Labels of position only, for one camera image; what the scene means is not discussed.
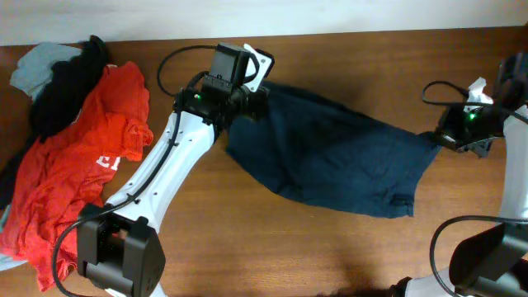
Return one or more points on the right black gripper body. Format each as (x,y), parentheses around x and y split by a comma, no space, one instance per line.
(473,131)

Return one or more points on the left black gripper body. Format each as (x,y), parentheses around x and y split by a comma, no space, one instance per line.
(252,102)

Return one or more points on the navy blue shorts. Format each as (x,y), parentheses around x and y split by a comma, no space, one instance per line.
(318,152)

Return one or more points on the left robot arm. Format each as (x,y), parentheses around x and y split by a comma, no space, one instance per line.
(119,250)

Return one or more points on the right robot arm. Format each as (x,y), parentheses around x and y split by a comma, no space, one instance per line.
(492,262)

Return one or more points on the black garment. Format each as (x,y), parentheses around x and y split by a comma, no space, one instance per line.
(58,104)

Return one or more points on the red t-shirt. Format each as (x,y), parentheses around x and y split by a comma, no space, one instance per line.
(58,177)

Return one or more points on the light grey garment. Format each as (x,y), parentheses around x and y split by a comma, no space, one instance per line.
(32,74)

